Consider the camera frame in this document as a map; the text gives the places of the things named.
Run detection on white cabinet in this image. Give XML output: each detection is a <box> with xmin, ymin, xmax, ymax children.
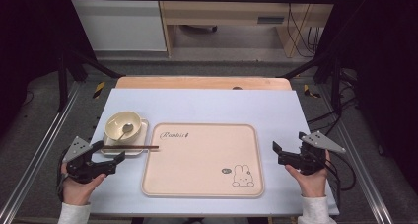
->
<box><xmin>65</xmin><ymin>0</ymin><xmax>168</xmax><ymax>52</ymax></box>

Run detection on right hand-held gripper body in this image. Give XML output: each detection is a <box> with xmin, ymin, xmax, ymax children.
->
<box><xmin>288</xmin><ymin>130</ymin><xmax>347</xmax><ymax>177</ymax></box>

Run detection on pink tray with rabbit print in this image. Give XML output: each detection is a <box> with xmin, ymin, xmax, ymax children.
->
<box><xmin>140</xmin><ymin>122</ymin><xmax>266</xmax><ymax>199</ymax></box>

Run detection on black floor cables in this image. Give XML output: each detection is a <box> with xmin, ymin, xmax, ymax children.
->
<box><xmin>306</xmin><ymin>85</ymin><xmax>360</xmax><ymax>143</ymax></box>

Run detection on black metal stand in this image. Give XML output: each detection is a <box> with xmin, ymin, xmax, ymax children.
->
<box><xmin>280</xmin><ymin>50</ymin><xmax>343</xmax><ymax>115</ymax></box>
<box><xmin>56</xmin><ymin>45</ymin><xmax>125</xmax><ymax>113</ymax></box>

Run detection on black curtain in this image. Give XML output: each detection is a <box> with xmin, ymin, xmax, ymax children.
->
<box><xmin>314</xmin><ymin>0</ymin><xmax>418</xmax><ymax>193</ymax></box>
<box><xmin>0</xmin><ymin>0</ymin><xmax>97</xmax><ymax>137</ymax></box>

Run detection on grey desk label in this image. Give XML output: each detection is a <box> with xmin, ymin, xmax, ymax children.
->
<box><xmin>256</xmin><ymin>15</ymin><xmax>286</xmax><ymax>26</ymax></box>

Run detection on metal spoon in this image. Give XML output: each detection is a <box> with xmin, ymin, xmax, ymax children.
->
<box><xmin>115</xmin><ymin>122</ymin><xmax>135</xmax><ymax>142</ymax></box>

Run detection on yellow black tape strip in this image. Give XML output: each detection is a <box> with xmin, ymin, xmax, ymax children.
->
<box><xmin>92</xmin><ymin>81</ymin><xmax>106</xmax><ymax>100</ymax></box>
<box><xmin>302</xmin><ymin>83</ymin><xmax>322</xmax><ymax>100</ymax></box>

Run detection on wooden desk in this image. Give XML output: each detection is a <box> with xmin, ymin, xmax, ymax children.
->
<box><xmin>156</xmin><ymin>0</ymin><xmax>341</xmax><ymax>59</ymax></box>

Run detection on person's left hand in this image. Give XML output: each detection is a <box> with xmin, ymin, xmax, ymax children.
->
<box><xmin>60</xmin><ymin>162</ymin><xmax>108</xmax><ymax>207</ymax></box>

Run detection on pale blue table board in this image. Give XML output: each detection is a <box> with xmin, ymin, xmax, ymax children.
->
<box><xmin>86</xmin><ymin>87</ymin><xmax>340</xmax><ymax>218</ymax></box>

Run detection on hanging black cables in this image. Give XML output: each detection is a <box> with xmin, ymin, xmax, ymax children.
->
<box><xmin>285</xmin><ymin>2</ymin><xmax>322</xmax><ymax>58</ymax></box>

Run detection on square cream plate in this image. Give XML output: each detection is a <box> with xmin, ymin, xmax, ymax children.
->
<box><xmin>100</xmin><ymin>117</ymin><xmax>150</xmax><ymax>158</ymax></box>

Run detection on person's right hand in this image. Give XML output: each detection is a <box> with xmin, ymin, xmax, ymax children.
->
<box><xmin>284</xmin><ymin>149</ymin><xmax>331</xmax><ymax>199</ymax></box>

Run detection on thin black floor cable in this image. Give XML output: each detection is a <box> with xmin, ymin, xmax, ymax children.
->
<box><xmin>16</xmin><ymin>90</ymin><xmax>35</xmax><ymax>109</ymax></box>

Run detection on cream bowl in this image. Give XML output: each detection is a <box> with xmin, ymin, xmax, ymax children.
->
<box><xmin>104</xmin><ymin>110</ymin><xmax>143</xmax><ymax>145</ymax></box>

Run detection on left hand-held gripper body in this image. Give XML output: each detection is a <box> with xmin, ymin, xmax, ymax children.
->
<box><xmin>61</xmin><ymin>135</ymin><xmax>110</xmax><ymax>185</ymax></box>

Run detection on aluminium rail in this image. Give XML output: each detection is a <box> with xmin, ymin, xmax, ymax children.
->
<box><xmin>319</xmin><ymin>85</ymin><xmax>396</xmax><ymax>224</ymax></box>
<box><xmin>0</xmin><ymin>81</ymin><xmax>82</xmax><ymax>224</ymax></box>

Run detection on wooden table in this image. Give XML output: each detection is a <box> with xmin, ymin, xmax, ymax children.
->
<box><xmin>114</xmin><ymin>75</ymin><xmax>293</xmax><ymax>92</ymax></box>

